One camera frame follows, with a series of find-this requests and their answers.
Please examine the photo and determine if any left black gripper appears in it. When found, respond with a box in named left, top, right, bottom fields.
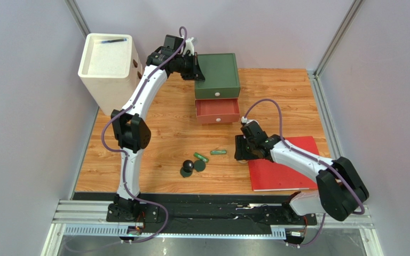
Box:
left=176, top=53, right=207, bottom=82

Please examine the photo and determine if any green top drawer unit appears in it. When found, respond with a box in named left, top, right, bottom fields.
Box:
left=194, top=53, right=241, bottom=100

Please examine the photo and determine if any red drawer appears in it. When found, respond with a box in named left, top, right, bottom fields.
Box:
left=195, top=98, right=241, bottom=124

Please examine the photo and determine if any black round ball sponge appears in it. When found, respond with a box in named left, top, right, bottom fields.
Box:
left=182, top=160, right=194, bottom=173

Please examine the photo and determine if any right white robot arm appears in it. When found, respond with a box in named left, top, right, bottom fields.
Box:
left=234, top=117, right=369, bottom=221

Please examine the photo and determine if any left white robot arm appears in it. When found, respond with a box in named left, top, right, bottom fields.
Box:
left=111, top=50, right=205, bottom=212

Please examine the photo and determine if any green tube right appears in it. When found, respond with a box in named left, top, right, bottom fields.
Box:
left=210, top=149, right=227, bottom=155

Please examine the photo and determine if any green tube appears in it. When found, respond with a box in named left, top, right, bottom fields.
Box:
left=193, top=152, right=209, bottom=163
left=210, top=149, right=227, bottom=155

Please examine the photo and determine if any red folder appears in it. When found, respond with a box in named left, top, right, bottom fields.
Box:
left=248, top=136, right=333, bottom=191

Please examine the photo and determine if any green tube left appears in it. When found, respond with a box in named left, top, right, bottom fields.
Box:
left=193, top=152, right=209, bottom=163

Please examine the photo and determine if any dark green disc right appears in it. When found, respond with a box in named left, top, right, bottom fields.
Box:
left=194, top=160, right=206, bottom=172

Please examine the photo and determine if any dark green disc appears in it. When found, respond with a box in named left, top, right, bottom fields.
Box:
left=194, top=160, right=206, bottom=172
left=180, top=167, right=193, bottom=178

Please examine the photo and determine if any dark green disc left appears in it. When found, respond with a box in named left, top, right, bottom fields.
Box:
left=180, top=167, right=193, bottom=178

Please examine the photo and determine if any dark blue pen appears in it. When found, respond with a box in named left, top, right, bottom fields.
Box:
left=100, top=38, right=127, bottom=44

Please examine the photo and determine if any white drawer cabinet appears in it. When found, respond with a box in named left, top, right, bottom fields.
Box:
left=78, top=33, right=144, bottom=116

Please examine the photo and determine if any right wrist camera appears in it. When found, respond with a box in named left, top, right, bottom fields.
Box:
left=240, top=116, right=253, bottom=126

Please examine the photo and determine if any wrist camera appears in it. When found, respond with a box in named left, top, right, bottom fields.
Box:
left=240, top=116, right=253, bottom=126
left=182, top=37, right=197, bottom=56

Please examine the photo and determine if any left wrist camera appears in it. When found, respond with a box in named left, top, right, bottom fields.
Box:
left=182, top=37, right=197, bottom=56

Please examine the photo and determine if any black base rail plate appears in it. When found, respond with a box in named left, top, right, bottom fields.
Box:
left=72, top=192, right=319, bottom=237

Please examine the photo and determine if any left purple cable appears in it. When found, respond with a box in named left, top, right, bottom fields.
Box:
left=64, top=26, right=188, bottom=249

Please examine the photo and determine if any purple cable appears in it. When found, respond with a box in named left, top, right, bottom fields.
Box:
left=64, top=26, right=188, bottom=249
left=243, top=98, right=366, bottom=248

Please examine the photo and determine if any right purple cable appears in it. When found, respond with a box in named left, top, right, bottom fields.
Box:
left=243, top=98, right=366, bottom=248

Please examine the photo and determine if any aluminium frame rail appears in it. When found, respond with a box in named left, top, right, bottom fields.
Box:
left=42, top=197, right=383, bottom=255

